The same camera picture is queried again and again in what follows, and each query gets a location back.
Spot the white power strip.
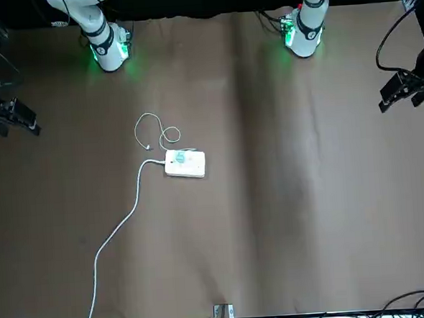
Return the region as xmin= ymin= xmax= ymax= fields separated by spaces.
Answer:
xmin=162 ymin=147 xmax=208 ymax=181

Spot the aluminium post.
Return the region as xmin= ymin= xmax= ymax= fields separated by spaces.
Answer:
xmin=212 ymin=302 xmax=236 ymax=318

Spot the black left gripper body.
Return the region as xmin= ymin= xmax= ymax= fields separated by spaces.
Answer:
xmin=400 ymin=68 xmax=424 ymax=98

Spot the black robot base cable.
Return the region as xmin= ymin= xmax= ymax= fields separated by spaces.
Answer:
xmin=256 ymin=8 xmax=287 ymax=35

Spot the long black desk cable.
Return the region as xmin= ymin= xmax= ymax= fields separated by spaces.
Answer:
xmin=380 ymin=289 xmax=424 ymax=318

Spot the thin white charger cable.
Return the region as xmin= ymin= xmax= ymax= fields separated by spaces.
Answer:
xmin=132 ymin=109 xmax=198 ymax=156

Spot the thick white power strip cord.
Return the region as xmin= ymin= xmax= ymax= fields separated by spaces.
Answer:
xmin=73 ymin=158 xmax=176 ymax=318

